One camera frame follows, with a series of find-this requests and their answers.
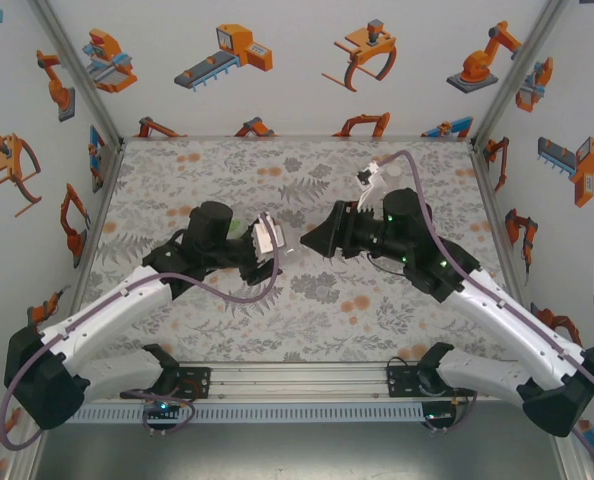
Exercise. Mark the green label soda bottle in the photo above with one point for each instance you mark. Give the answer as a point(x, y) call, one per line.
point(237, 229)

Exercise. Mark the white bottle cap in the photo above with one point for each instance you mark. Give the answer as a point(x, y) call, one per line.
point(394, 171)

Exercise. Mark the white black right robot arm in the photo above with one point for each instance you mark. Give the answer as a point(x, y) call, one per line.
point(507, 320)

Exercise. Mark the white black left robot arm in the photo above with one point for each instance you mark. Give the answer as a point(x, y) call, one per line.
point(107, 310)

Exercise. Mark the floral patterned table cover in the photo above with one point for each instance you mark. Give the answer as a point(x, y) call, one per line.
point(257, 345)

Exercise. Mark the small circuit board green LED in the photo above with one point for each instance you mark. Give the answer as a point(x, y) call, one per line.
point(437, 416)
point(163, 407)

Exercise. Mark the aluminium side rail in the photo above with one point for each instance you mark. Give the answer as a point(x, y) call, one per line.
point(484, 180)
point(106, 190)

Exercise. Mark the aluminium front extrusion rail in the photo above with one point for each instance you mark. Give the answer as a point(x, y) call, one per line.
point(297, 382)

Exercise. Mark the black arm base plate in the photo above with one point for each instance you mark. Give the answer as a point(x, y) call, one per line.
point(402, 380)
point(197, 382)

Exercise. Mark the aluminium corner post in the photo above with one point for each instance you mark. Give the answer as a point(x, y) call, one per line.
point(515, 75)
point(83, 75)

